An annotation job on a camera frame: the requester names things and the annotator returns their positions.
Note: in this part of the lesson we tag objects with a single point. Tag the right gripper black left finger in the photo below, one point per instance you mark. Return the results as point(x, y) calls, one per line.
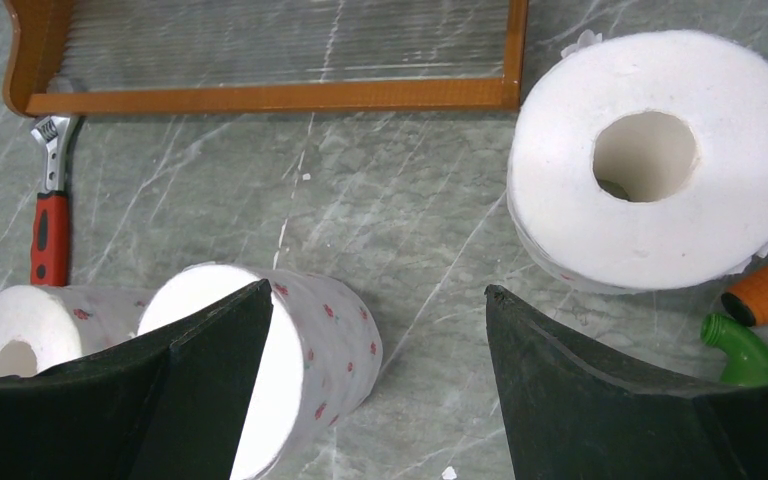
point(167, 404)

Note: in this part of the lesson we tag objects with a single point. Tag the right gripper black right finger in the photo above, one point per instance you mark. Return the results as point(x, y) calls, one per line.
point(574, 408)

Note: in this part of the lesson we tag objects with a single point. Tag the white roll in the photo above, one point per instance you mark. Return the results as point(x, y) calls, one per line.
point(640, 163)
point(42, 326)
point(321, 358)

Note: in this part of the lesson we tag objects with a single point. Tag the orange wooden two-tier shelf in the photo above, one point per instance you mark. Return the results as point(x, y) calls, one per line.
point(206, 57)

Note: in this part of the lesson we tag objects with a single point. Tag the green and white pipe fitting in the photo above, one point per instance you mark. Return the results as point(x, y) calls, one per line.
point(747, 354)

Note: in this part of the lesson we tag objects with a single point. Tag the red handled tool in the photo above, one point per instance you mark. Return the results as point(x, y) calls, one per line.
point(51, 235)

